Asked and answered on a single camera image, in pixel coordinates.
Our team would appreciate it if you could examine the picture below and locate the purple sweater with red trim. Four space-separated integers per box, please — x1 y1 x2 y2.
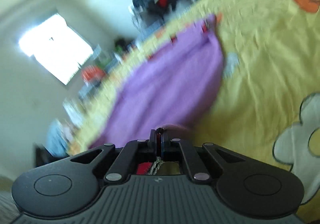
88 13 225 176

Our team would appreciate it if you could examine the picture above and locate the orange plastic bag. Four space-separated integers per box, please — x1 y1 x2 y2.
81 65 106 84

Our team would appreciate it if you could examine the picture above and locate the window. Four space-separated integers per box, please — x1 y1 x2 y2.
18 13 93 85

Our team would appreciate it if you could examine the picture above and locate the yellow carrot-print quilt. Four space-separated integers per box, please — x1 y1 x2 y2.
69 0 319 222

